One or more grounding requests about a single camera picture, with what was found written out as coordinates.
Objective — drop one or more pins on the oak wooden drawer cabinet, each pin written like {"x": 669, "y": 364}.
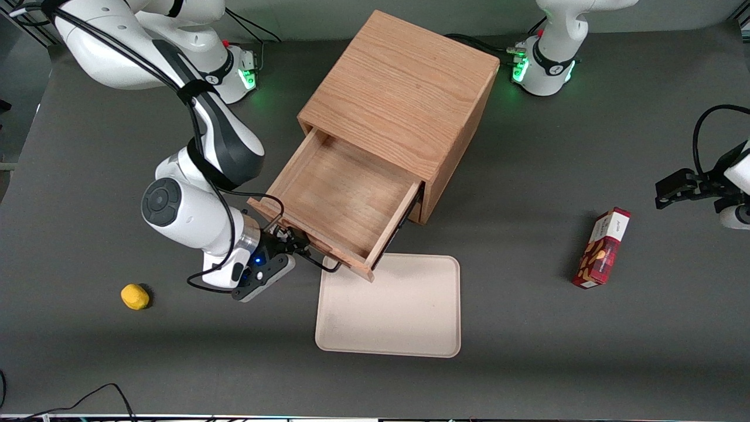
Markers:
{"x": 404, "y": 88}

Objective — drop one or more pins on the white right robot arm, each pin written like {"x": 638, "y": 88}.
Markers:
{"x": 187, "y": 211}

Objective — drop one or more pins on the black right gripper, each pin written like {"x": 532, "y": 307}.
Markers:
{"x": 275, "y": 242}

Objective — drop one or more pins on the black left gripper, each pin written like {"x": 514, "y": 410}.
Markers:
{"x": 711, "y": 181}

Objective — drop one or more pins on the beige plastic tray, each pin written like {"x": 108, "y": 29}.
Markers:
{"x": 398, "y": 316}

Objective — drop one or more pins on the dark grey table mat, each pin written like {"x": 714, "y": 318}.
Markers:
{"x": 527, "y": 351}

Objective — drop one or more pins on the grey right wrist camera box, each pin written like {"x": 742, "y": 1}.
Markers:
{"x": 275, "y": 275}

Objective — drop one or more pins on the black frame strut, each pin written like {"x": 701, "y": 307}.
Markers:
{"x": 32, "y": 32}

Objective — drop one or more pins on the red almond cookie box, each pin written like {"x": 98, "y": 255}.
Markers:
{"x": 603, "y": 249}

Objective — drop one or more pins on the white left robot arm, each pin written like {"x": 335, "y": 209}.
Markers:
{"x": 551, "y": 58}

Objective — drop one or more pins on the yellow lemon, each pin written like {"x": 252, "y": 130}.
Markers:
{"x": 135, "y": 296}

